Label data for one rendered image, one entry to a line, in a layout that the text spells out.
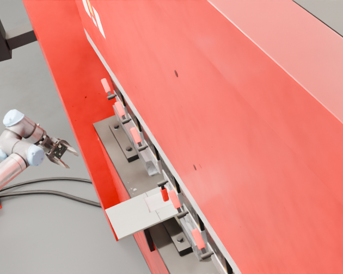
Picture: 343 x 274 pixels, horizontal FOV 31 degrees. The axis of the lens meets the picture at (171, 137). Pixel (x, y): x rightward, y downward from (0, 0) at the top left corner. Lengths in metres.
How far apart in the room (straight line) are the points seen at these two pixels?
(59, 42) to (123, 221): 0.94
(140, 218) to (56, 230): 1.60
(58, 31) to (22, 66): 2.82
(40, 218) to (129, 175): 1.39
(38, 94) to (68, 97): 2.16
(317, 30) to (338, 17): 0.04
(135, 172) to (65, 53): 0.66
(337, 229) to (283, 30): 0.29
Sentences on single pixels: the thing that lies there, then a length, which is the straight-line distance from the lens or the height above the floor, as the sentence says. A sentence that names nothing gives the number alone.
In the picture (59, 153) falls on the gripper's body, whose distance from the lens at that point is 2.58.
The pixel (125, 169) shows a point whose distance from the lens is 2.91.
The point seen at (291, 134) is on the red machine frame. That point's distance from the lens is 0.88.
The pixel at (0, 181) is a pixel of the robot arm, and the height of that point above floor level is 1.36.
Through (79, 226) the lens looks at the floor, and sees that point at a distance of 3.99.
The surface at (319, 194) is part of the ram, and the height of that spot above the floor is 2.09.
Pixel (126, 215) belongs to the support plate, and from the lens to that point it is 2.52.
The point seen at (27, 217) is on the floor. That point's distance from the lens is 4.20.
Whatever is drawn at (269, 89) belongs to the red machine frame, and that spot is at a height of 2.24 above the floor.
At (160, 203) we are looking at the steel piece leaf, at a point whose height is 1.00.
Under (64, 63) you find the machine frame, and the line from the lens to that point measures 3.03.
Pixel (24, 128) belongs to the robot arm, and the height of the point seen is 1.37.
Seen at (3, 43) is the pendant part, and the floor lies 1.21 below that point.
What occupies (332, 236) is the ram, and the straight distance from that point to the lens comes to 0.97.
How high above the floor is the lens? 2.77
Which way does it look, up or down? 39 degrees down
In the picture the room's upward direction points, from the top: 14 degrees counter-clockwise
